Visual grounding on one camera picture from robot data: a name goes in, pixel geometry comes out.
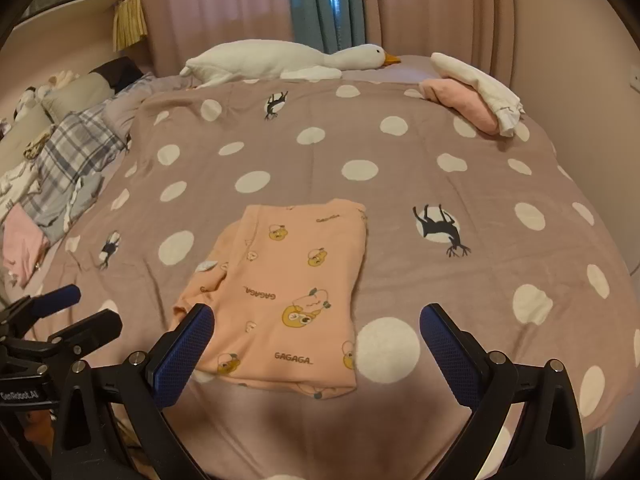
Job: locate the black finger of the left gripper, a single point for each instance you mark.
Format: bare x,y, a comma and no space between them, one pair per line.
23,314

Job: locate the blue-grey curtain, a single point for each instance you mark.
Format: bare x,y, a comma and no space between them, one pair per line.
328,25

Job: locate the small pink cloth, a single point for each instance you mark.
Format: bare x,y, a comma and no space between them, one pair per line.
23,246

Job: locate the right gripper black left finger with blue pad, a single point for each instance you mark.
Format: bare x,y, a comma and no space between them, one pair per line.
87,444

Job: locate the white patterned small clothes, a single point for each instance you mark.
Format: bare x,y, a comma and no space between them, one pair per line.
21,181

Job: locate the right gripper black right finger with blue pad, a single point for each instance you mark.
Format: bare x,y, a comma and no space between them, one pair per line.
548,442

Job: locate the grey plaid garment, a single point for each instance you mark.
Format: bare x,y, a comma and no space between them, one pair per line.
70,171

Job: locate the mauve polka dot bedspread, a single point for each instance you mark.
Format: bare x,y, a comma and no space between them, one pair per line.
494,231

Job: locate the peach printed baby garment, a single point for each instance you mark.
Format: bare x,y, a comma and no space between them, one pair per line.
280,283

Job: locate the straw tassel hanging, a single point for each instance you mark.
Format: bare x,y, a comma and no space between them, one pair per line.
129,25

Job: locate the pink curtain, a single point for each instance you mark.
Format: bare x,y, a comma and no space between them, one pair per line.
480,32

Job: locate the folded pink garment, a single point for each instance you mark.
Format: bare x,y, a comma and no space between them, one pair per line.
463,99

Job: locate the white goose plush toy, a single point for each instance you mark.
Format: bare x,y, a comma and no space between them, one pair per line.
277,59

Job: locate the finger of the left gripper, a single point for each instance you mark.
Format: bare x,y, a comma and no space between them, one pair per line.
88,335

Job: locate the beige pillow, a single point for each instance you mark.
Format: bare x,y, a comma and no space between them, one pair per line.
40,108

